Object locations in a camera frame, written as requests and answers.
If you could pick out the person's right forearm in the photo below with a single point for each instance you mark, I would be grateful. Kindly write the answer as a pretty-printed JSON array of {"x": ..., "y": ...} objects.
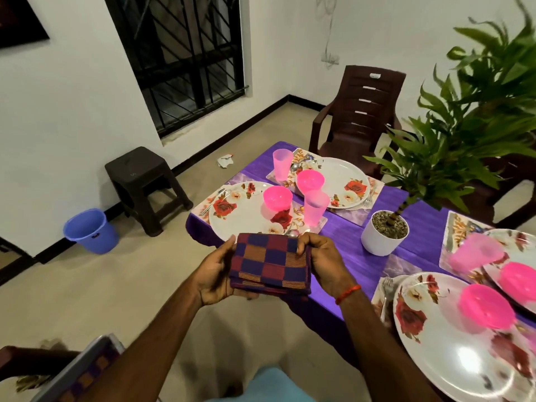
[{"x": 381, "y": 351}]

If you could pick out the person's teal t-shirt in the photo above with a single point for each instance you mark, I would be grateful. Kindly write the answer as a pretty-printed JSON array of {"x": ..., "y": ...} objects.
[{"x": 272, "y": 387}]

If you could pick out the blue plastic bucket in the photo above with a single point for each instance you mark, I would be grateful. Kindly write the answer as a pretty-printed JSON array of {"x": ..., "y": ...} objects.
[{"x": 90, "y": 232}]

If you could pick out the black stool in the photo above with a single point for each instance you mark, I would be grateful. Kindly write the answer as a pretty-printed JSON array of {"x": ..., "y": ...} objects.
[{"x": 142, "y": 171}]

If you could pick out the brown plastic chair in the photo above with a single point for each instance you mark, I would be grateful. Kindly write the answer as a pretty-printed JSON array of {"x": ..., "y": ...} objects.
[
  {"x": 360, "y": 121},
  {"x": 502, "y": 192},
  {"x": 25, "y": 360}
]

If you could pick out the green plant in white pot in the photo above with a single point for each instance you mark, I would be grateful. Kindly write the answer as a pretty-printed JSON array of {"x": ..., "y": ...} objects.
[{"x": 383, "y": 238}]

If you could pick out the white floral plate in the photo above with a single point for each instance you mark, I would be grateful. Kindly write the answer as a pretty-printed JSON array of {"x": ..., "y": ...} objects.
[
  {"x": 343, "y": 184},
  {"x": 435, "y": 339},
  {"x": 239, "y": 209},
  {"x": 511, "y": 243}
]

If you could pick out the purple tablecloth table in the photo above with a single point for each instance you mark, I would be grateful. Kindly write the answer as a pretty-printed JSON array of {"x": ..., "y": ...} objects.
[{"x": 352, "y": 263}]

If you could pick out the pink plastic bowl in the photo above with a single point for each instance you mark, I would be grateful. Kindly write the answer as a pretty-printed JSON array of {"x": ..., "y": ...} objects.
[
  {"x": 517, "y": 280},
  {"x": 310, "y": 180},
  {"x": 278, "y": 198}
]

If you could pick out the black metal grille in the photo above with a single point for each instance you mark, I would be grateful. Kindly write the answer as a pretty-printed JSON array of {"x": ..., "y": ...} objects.
[{"x": 176, "y": 62}]

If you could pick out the red wrist thread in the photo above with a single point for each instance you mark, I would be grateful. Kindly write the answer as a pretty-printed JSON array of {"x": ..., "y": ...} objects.
[{"x": 348, "y": 293}]

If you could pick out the dark framed wall painting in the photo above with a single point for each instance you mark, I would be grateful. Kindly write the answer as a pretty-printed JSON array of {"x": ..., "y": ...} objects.
[{"x": 18, "y": 19}]

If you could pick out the person's right hand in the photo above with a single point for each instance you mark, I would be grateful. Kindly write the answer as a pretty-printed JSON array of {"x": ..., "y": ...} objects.
[{"x": 331, "y": 263}]

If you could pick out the person's left forearm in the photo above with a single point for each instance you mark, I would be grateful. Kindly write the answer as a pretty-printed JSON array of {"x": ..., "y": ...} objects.
[{"x": 151, "y": 351}]

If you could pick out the person's left hand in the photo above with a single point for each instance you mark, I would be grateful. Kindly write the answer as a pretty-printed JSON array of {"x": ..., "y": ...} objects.
[{"x": 214, "y": 276}]

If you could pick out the grey plastic tray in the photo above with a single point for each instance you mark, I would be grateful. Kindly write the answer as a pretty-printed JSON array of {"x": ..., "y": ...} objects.
[{"x": 50, "y": 377}]

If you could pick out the steel fork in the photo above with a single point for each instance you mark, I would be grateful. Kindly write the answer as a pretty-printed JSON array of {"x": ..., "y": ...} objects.
[{"x": 387, "y": 290}]

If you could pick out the crumpled white paper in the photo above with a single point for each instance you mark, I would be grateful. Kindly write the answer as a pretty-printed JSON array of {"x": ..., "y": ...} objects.
[{"x": 225, "y": 160}]

